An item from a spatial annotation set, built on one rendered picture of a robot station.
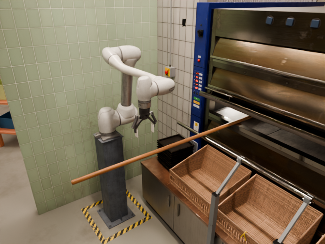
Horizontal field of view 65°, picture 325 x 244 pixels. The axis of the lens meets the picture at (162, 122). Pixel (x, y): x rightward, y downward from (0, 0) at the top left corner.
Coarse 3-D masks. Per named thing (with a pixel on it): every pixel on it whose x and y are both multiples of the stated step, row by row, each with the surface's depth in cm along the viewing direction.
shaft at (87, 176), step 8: (240, 120) 227; (216, 128) 212; (192, 136) 200; (200, 136) 203; (176, 144) 191; (152, 152) 180; (128, 160) 171; (136, 160) 174; (104, 168) 162; (112, 168) 164; (88, 176) 156
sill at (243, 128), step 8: (216, 112) 249; (224, 120) 235; (232, 120) 233; (240, 128) 221; (248, 128) 218; (256, 136) 209; (264, 136) 206; (272, 144) 198; (280, 144) 194; (288, 152) 188; (296, 152) 184; (304, 152) 184; (304, 160) 180; (312, 160) 175; (320, 160) 175; (320, 168) 172
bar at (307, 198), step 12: (192, 132) 217; (216, 144) 196; (240, 156) 180; (228, 180) 179; (276, 180) 158; (216, 192) 178; (300, 192) 147; (216, 204) 179; (216, 216) 185; (288, 228) 143; (276, 240) 143
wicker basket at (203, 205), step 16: (192, 160) 254; (208, 160) 257; (224, 160) 241; (176, 176) 233; (192, 176) 254; (208, 176) 254; (224, 176) 241; (240, 176) 226; (192, 192) 216; (208, 192) 233; (224, 192) 206; (208, 208) 203
